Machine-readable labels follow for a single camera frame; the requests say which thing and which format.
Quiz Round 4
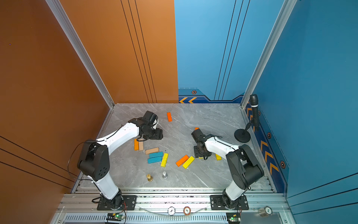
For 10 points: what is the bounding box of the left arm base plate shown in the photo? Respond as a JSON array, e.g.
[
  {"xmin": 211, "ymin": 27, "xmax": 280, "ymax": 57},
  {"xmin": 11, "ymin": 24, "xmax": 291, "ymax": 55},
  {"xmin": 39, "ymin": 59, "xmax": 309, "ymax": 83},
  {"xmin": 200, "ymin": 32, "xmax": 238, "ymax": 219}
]
[{"xmin": 97, "ymin": 195, "xmax": 137, "ymax": 211}]

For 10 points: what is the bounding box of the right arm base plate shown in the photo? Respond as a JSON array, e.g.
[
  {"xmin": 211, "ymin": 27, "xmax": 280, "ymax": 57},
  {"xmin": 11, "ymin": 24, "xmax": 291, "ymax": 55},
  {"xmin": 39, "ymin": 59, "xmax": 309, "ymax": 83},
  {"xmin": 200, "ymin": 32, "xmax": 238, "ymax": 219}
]
[{"xmin": 210, "ymin": 195, "xmax": 249, "ymax": 211}]

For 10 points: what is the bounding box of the lower teal block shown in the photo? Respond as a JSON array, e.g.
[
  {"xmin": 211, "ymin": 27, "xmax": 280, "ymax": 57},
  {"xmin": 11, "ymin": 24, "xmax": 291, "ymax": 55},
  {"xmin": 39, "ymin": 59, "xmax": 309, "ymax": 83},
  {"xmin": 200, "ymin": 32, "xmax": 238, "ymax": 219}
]
[{"xmin": 147, "ymin": 156, "xmax": 162, "ymax": 164}]

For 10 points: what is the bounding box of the tan wooden block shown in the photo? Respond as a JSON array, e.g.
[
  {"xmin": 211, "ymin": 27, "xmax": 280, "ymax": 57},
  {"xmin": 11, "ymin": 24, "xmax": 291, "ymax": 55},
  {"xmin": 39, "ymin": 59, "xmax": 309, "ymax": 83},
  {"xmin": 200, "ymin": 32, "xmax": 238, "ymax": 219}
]
[{"xmin": 145, "ymin": 147, "xmax": 159, "ymax": 155}]

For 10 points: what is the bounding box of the brass weight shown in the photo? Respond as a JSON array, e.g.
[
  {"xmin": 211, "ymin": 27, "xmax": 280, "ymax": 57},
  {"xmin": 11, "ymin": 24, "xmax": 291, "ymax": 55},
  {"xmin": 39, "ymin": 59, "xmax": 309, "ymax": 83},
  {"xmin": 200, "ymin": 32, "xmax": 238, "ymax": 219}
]
[{"xmin": 146, "ymin": 174, "xmax": 153, "ymax": 182}]

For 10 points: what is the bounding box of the upper teal block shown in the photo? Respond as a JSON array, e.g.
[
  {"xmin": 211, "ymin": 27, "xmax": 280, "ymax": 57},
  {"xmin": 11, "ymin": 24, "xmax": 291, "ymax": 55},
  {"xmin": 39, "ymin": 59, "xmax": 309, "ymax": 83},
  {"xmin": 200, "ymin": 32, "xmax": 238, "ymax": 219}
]
[{"xmin": 149, "ymin": 152, "xmax": 164, "ymax": 158}]

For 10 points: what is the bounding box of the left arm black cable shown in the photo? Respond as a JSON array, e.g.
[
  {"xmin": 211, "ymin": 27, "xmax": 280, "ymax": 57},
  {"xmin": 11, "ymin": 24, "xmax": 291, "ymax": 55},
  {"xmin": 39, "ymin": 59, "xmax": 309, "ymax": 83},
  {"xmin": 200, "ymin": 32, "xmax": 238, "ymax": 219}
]
[{"xmin": 67, "ymin": 141, "xmax": 93, "ymax": 181}]

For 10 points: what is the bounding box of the right green circuit board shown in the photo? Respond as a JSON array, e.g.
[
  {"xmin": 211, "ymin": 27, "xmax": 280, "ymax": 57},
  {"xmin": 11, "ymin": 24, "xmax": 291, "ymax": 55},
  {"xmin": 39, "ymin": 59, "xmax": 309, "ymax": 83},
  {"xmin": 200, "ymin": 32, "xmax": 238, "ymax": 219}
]
[{"xmin": 226, "ymin": 213, "xmax": 241, "ymax": 224}]

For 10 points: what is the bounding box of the green circuit board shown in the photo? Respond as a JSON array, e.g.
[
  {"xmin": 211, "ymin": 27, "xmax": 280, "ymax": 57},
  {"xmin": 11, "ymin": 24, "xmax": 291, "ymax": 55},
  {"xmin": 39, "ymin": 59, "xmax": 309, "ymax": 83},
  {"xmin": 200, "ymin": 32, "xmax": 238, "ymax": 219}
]
[
  {"xmin": 105, "ymin": 213, "xmax": 126, "ymax": 224},
  {"xmin": 226, "ymin": 213, "xmax": 241, "ymax": 224}
]

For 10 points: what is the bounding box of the black microphone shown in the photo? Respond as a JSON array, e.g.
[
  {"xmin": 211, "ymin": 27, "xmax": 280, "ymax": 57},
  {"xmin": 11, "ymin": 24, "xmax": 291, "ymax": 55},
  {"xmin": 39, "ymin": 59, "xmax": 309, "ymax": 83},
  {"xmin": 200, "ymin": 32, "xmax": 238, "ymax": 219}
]
[{"xmin": 249, "ymin": 94, "xmax": 260, "ymax": 129}]

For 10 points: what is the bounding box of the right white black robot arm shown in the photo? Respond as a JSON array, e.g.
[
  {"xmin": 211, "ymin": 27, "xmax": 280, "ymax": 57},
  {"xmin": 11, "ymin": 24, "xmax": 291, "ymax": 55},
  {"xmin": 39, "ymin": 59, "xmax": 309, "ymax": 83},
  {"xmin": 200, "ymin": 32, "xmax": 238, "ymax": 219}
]
[{"xmin": 191, "ymin": 129, "xmax": 264, "ymax": 210}]

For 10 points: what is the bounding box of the amber orange block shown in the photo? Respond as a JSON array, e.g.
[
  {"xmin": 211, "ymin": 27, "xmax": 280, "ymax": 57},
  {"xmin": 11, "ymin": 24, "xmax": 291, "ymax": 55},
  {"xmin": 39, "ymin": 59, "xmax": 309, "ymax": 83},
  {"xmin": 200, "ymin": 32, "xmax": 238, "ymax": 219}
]
[{"xmin": 134, "ymin": 139, "xmax": 139, "ymax": 151}]

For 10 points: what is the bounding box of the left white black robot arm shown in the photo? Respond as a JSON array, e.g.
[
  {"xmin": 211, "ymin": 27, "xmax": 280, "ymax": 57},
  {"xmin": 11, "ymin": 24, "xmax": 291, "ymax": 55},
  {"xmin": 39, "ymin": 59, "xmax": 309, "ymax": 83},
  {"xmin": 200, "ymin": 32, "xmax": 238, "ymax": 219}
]
[{"xmin": 77, "ymin": 111, "xmax": 163, "ymax": 210}]

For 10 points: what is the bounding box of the white round dial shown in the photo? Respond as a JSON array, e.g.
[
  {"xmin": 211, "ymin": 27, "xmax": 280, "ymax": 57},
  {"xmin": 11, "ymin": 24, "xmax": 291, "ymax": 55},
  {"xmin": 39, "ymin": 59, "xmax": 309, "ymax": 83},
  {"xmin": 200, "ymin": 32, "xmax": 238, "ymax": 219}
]
[{"xmin": 167, "ymin": 207, "xmax": 175, "ymax": 216}]

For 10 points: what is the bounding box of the copper round dial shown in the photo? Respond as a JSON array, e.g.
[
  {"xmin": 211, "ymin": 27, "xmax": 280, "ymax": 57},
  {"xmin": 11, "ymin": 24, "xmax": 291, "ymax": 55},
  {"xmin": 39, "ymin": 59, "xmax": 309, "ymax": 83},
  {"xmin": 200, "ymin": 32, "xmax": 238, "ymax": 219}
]
[{"xmin": 183, "ymin": 206, "xmax": 191, "ymax": 216}]

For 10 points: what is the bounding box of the pale cream wooden block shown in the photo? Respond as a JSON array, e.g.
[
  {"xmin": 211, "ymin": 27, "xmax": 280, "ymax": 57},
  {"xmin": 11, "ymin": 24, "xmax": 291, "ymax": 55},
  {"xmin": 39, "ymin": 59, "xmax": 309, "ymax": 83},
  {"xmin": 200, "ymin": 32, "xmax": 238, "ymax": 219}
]
[{"xmin": 139, "ymin": 141, "xmax": 144, "ymax": 151}]

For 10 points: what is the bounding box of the yellow block beside teal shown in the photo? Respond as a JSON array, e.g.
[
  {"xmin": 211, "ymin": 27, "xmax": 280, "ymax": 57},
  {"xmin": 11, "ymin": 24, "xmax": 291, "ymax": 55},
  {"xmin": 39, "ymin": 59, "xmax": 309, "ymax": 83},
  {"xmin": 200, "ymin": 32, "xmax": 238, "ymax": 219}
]
[{"xmin": 160, "ymin": 153, "xmax": 169, "ymax": 168}]

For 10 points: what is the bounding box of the left green circuit board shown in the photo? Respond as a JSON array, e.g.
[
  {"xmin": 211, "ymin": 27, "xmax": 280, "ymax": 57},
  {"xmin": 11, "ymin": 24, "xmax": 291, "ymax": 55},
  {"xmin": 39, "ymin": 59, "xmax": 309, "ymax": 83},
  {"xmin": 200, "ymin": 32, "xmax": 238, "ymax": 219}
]
[{"xmin": 105, "ymin": 213, "xmax": 126, "ymax": 224}]

